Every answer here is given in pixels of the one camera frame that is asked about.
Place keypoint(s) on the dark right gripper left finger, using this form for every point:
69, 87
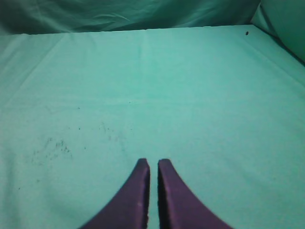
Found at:
128, 209

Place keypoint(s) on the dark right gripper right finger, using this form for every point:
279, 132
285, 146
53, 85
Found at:
178, 206

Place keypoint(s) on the green table cloth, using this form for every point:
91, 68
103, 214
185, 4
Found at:
225, 104

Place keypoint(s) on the green backdrop curtain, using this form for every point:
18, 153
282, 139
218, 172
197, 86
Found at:
283, 19

